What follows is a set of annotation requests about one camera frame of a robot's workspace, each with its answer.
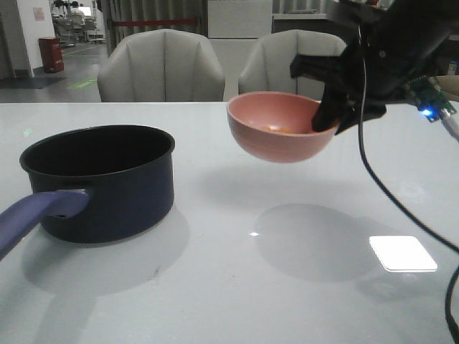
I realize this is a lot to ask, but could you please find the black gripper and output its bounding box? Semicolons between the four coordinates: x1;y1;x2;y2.
290;1;458;131

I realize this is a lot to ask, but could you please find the pink bowl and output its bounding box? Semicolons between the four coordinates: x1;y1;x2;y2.
227;91;337;163

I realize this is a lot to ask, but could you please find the dark blue saucepan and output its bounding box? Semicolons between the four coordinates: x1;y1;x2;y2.
1;125;175;256

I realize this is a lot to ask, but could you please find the right grey upholstered chair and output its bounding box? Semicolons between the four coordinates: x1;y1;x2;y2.
238;29;346;100

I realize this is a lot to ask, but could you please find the grey upholstered chair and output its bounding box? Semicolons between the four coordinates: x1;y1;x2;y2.
98;29;225;102
238;29;346;100

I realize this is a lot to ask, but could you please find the green circuit board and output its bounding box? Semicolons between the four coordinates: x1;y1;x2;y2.
404;75;457;123

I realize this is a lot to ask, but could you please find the beige cushion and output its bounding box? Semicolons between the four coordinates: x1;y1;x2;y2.
437;75;459;102

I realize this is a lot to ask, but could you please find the white cabinet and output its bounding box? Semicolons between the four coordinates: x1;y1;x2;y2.
207;1;273;100

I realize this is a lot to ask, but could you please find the red barrier belt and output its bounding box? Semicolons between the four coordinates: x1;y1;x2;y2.
111;17;200;27

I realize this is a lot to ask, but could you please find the left grey upholstered chair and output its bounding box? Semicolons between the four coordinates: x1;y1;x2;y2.
98;29;225;102

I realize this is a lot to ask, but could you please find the red trash bin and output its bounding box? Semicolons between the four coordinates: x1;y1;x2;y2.
39;37;65;73

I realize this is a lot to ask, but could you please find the black cable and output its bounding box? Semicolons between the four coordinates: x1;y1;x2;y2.
357;21;459;340

